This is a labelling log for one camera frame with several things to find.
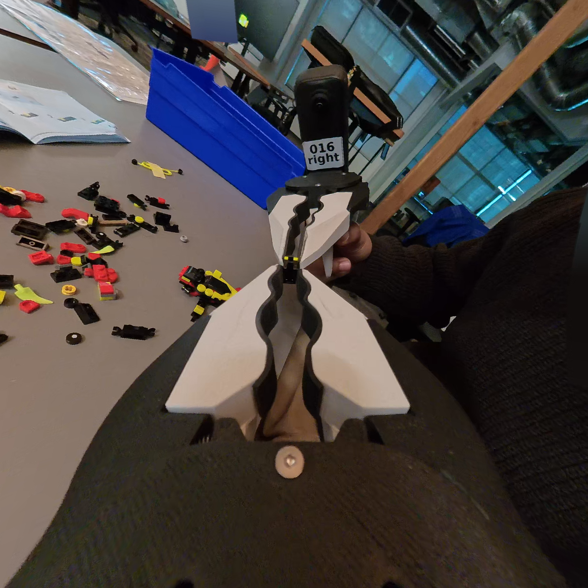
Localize lego instruction booklet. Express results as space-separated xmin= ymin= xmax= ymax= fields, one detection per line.
xmin=0 ymin=79 xmax=131 ymax=145

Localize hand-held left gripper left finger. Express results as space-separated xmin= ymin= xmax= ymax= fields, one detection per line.
xmin=164 ymin=264 xmax=282 ymax=441

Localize person's right forearm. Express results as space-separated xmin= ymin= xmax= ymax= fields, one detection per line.
xmin=337 ymin=188 xmax=588 ymax=343

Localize lime lego string with tag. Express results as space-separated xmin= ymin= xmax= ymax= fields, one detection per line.
xmin=131 ymin=158 xmax=184 ymax=180

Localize clear plastic bag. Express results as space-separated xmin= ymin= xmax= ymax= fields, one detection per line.
xmin=0 ymin=0 xmax=151 ymax=106

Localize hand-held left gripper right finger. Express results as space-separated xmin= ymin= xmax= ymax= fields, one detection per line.
xmin=296 ymin=269 xmax=411 ymax=443

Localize partly built lego model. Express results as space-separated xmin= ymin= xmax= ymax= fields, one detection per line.
xmin=178 ymin=265 xmax=240 ymax=323

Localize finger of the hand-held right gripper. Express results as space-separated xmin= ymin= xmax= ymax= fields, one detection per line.
xmin=298 ymin=192 xmax=354 ymax=270
xmin=268 ymin=194 xmax=307 ymax=267

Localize scattered loose lego pieces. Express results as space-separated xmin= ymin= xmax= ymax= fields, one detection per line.
xmin=0 ymin=180 xmax=190 ymax=346

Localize blue plastic bin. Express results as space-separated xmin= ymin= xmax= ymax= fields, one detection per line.
xmin=145 ymin=47 xmax=307 ymax=210

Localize blue ribbed plastic object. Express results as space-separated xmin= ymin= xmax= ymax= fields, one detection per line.
xmin=403 ymin=204 xmax=491 ymax=247

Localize dark wall screen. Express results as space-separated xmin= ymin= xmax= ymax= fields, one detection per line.
xmin=234 ymin=0 xmax=300 ymax=60

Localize wooden-edged standing desk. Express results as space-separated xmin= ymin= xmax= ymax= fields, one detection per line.
xmin=301 ymin=25 xmax=406 ymax=149

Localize person's right hand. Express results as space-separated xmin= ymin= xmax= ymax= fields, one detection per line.
xmin=331 ymin=222 xmax=373 ymax=279

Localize silver ventilation ducts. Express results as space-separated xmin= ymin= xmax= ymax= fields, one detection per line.
xmin=459 ymin=0 xmax=588 ymax=113

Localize wooden ceiling beam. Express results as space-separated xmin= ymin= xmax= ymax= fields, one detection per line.
xmin=362 ymin=0 xmax=588 ymax=236

